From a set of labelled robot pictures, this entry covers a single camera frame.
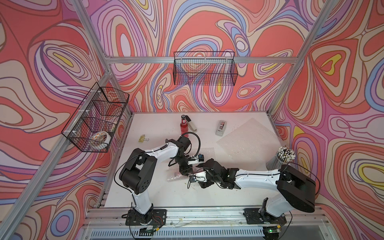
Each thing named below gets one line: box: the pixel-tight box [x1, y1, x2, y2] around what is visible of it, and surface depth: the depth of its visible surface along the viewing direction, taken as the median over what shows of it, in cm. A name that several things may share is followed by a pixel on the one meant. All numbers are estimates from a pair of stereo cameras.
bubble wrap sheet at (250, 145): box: [216, 117, 286, 170], surface depth 104 cm
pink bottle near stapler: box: [180, 114, 189, 138], surface depth 98 cm
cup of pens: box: [265, 146, 296, 171], surface depth 78 cm
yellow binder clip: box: [138, 134, 150, 143], surface depth 106 cm
